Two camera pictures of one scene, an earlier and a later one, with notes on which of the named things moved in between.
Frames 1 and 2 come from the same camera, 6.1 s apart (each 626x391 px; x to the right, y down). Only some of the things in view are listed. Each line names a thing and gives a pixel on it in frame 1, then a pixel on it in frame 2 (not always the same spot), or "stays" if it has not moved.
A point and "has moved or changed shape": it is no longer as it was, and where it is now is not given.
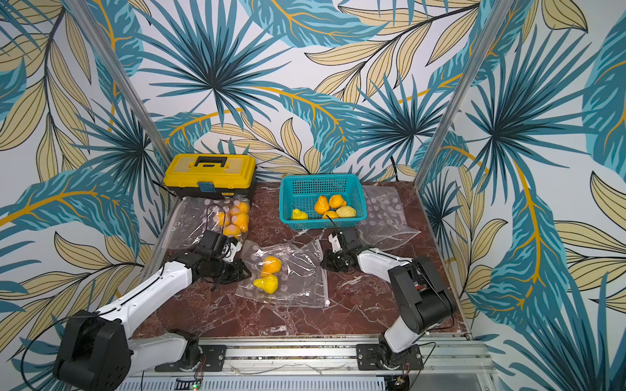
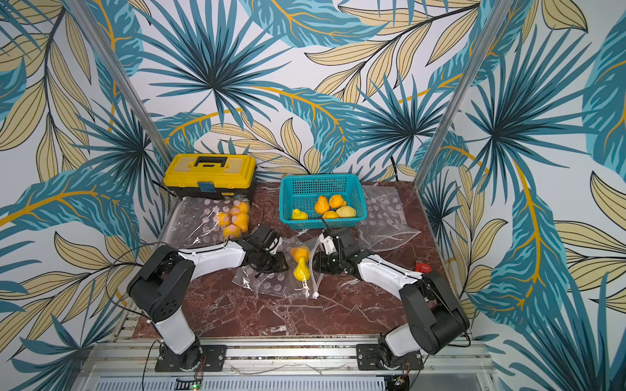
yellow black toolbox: [211, 174] stays
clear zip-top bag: [386, 226] stays
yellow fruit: [332, 214] stays
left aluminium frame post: [97, 33] stays
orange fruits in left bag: [237, 221] stays
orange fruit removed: [271, 265] has moved or changed shape
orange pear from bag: [322, 206] stays
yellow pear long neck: [269, 283] -> [301, 272]
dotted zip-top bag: [301, 280] has moved or changed shape
